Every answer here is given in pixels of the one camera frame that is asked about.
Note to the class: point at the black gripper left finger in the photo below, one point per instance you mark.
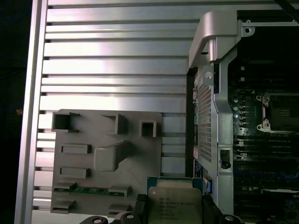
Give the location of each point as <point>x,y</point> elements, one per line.
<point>140,210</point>

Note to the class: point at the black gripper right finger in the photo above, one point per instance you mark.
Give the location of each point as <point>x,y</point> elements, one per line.
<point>210,212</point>

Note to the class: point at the CPU with silver lid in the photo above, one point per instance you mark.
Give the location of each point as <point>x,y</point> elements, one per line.
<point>174,205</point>

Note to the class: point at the black RAM slot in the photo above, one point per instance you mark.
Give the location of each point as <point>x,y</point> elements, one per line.
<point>264,138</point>
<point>268,78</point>

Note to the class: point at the CPU socket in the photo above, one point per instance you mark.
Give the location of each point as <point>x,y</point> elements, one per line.
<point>285,112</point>

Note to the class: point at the green motherboard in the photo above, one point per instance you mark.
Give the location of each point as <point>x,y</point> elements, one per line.
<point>247,186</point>

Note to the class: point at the green RAM stick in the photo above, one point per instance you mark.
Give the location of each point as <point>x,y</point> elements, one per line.
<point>93,190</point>

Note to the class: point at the grey parts rack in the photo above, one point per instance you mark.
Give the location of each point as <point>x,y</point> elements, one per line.
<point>77,161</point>

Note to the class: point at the black open PC case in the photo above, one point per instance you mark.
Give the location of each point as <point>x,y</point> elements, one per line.
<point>222,93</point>

